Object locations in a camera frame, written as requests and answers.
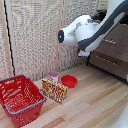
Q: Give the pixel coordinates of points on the dark brown drawer cabinet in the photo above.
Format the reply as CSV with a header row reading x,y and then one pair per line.
x,y
113,63

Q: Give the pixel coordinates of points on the beige woven folding screen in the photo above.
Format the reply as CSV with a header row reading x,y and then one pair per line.
x,y
30,36

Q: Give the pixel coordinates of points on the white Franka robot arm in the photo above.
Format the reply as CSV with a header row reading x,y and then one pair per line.
x,y
90,31

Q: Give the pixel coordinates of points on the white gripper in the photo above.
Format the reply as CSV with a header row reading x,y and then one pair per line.
x,y
83,53

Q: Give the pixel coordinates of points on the red yellow snack box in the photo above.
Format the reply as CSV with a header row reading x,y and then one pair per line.
x,y
54,90

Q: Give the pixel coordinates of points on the red bowl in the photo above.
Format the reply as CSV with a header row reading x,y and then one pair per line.
x,y
69,81

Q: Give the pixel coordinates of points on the pink cup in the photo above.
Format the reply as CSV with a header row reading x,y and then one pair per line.
x,y
53,75

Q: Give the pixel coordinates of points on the red plastic shopping basket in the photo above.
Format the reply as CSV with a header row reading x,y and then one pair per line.
x,y
20,100

